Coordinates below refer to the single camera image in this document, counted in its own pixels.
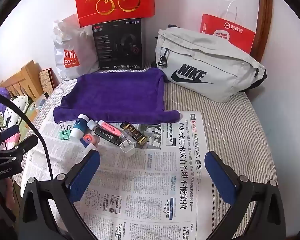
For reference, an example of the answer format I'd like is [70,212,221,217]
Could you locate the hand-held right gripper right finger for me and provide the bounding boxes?
[204,151,287,240]

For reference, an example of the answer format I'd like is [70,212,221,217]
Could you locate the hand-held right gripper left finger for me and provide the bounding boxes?
[18,149,101,240]

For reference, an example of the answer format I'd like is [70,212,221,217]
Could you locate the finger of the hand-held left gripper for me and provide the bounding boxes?
[0,124,20,145]
[12,134,38,156]

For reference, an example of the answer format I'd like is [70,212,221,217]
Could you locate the green binder clip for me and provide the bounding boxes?
[58,121,73,141]

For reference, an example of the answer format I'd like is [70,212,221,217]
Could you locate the black rectangular stick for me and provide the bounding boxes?
[94,127,120,146]

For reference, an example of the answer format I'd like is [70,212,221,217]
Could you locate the teal white bottle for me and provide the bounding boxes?
[69,114,88,142]

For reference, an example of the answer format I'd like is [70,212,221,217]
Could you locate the white charger plug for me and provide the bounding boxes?
[119,140,137,157]

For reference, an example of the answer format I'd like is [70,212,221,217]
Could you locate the pink highlighter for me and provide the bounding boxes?
[98,120,123,138]

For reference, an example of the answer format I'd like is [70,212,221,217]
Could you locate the clear plastic cap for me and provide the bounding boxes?
[120,130,133,143]

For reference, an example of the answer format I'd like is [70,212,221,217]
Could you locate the brown gold lighter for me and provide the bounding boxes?
[120,121,149,145]

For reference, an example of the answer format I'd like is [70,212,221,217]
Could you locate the person's left hand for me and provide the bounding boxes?
[0,177,17,230]

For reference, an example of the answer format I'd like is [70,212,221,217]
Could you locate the white spotted cloth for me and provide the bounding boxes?
[2,95,35,125]

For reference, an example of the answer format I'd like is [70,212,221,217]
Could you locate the purple plush toy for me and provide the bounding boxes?
[0,86,10,110]

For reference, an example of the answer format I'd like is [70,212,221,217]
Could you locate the wooden headboard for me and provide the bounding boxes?
[0,60,47,103]

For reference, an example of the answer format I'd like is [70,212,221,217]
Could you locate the newspaper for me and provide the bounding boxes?
[12,110,210,240]

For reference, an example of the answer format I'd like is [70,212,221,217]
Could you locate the brown patterned box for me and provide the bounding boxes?
[39,68,60,95]

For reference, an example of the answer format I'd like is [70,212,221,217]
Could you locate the purple towel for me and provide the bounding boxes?
[52,67,182,125]

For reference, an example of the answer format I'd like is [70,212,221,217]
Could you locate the white plastic shopping bag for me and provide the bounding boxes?
[52,14,100,80]

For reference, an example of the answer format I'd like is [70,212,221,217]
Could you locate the grey waist bag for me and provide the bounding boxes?
[155,25,267,103]

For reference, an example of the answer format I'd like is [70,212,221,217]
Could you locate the black headset box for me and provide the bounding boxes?
[91,19,143,71]

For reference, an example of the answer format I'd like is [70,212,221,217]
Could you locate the red white paper bag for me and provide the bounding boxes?
[199,0,256,55]

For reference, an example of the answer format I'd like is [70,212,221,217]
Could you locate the red gift bag gold print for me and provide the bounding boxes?
[74,0,156,28]

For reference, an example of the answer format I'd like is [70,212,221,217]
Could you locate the thick black cable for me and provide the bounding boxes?
[0,90,54,180]

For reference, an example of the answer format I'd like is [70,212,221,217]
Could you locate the brown wooden frame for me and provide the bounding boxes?
[250,0,273,63]

